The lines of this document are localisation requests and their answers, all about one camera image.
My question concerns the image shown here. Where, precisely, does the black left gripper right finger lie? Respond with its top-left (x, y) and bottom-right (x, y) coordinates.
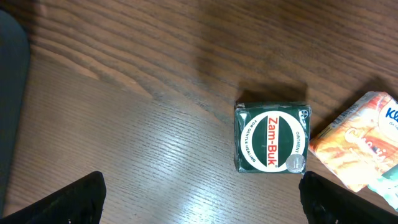
top-left (299, 171), bottom-right (397, 224)

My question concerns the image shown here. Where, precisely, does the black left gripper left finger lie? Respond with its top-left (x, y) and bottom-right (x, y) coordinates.
top-left (1, 171), bottom-right (106, 224)

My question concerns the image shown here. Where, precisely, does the teal white packet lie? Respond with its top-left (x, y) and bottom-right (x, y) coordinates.
top-left (368, 165), bottom-right (398, 211)

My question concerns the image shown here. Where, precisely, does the orange snack packet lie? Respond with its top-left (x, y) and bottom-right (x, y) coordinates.
top-left (309, 91), bottom-right (397, 192)

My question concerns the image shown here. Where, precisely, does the black round-logo packet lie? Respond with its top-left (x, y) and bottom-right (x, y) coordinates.
top-left (234, 102), bottom-right (312, 174)

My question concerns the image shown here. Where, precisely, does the dark grey plastic basket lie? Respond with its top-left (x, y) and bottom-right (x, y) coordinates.
top-left (1, 10), bottom-right (30, 211)

